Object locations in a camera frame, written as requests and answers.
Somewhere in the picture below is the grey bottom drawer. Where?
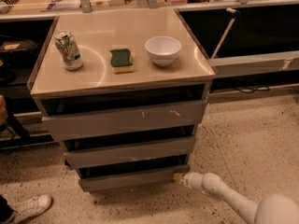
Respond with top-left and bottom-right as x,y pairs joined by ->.
78,154 -> 190,192

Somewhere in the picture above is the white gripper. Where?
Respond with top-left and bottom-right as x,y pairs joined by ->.
173,173 -> 204,190

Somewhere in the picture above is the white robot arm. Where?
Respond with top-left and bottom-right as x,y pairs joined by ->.
174,173 -> 299,224

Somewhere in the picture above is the white sneaker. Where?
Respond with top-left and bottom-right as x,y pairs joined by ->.
9,194 -> 52,224

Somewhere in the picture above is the person's hand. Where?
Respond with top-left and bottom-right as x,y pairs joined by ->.
0,95 -> 8,125

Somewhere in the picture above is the grey drawer cabinet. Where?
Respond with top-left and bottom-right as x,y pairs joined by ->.
31,7 -> 215,184

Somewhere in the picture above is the grey drawer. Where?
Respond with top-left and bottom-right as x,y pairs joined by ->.
78,154 -> 190,192
42,84 -> 206,141
64,125 -> 195,169

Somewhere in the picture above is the white bowl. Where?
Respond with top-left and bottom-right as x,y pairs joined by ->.
145,36 -> 181,67

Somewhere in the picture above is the black cable on floor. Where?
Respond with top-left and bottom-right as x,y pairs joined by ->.
234,85 -> 271,94

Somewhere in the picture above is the green yellow sponge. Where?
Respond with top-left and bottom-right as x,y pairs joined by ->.
110,49 -> 135,74

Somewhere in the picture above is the grey top drawer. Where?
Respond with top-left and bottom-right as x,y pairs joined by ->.
42,84 -> 206,141

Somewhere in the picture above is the crumpled drink can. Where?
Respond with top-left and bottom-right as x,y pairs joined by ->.
54,31 -> 83,71

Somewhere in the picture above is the grey middle drawer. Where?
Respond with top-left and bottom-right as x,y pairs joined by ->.
64,125 -> 195,169

